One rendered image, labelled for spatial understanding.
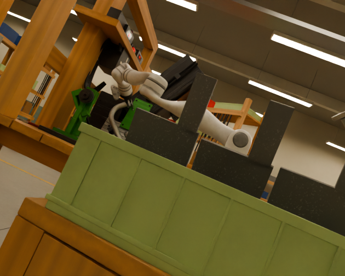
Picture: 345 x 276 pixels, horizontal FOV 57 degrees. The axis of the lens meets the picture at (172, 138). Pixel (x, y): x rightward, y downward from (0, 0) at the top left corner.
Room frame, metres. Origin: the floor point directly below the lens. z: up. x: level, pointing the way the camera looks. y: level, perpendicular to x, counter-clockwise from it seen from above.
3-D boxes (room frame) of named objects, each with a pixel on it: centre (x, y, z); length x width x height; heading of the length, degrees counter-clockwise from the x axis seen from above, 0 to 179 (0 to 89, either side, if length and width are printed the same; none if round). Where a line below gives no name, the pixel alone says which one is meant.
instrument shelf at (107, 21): (2.00, 0.55, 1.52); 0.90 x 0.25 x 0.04; 172
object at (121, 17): (1.71, 0.55, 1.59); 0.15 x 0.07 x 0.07; 172
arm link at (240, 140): (1.24, -0.25, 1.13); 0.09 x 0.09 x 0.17; 82
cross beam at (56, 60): (2.02, 0.66, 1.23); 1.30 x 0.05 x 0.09; 172
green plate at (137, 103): (1.89, 0.24, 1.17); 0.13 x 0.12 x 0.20; 172
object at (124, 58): (1.89, 0.52, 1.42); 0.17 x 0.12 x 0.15; 172
